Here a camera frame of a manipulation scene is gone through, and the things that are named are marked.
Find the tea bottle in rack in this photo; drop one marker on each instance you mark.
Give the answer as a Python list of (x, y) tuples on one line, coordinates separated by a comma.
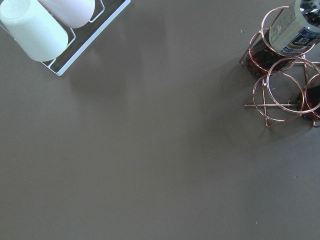
[(312, 99), (294, 31)]

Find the pale pink cup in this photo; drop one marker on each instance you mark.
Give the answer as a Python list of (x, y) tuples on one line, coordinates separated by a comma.
[(72, 13)]

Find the white cup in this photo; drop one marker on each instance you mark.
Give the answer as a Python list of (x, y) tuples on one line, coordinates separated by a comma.
[(36, 31)]

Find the white wire cup rack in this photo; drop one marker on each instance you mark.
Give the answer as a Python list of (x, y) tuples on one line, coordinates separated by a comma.
[(79, 39)]

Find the copper wire bottle rack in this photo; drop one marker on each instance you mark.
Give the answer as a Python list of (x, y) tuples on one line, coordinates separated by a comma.
[(303, 72)]

